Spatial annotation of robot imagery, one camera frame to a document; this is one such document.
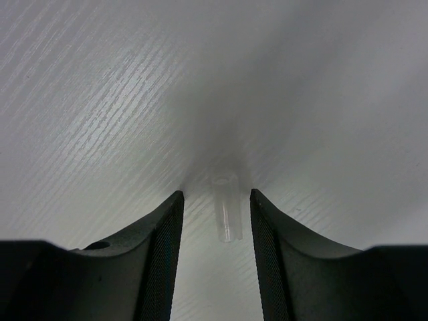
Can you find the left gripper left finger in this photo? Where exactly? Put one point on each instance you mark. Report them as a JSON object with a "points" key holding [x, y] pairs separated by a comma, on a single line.
{"points": [[129, 275]]}

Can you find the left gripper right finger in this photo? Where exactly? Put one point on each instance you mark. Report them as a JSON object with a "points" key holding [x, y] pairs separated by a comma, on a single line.
{"points": [[305, 276]]}

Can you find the clear transparent pen cap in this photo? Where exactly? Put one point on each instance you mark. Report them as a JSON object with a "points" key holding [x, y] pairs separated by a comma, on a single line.
{"points": [[227, 205]]}

